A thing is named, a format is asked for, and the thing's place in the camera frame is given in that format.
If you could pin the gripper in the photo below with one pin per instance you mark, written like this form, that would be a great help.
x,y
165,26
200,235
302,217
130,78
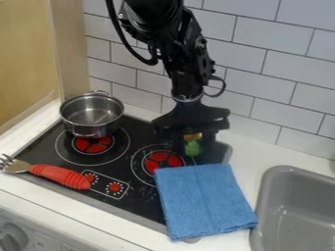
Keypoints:
x,y
192,114

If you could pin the orange toy carrot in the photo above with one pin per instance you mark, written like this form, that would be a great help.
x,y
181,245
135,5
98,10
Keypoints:
x,y
193,145

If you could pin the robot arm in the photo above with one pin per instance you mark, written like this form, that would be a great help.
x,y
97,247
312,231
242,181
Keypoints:
x,y
172,36

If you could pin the blue cloth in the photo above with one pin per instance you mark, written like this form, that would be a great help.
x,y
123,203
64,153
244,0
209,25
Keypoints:
x,y
203,199

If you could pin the toy stove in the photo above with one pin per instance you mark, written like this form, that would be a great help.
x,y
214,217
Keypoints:
x,y
118,157

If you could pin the silver pot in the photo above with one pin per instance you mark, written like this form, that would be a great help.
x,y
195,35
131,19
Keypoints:
x,y
92,113

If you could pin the toy sink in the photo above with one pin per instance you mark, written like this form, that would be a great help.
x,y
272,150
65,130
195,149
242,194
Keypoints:
x,y
296,210

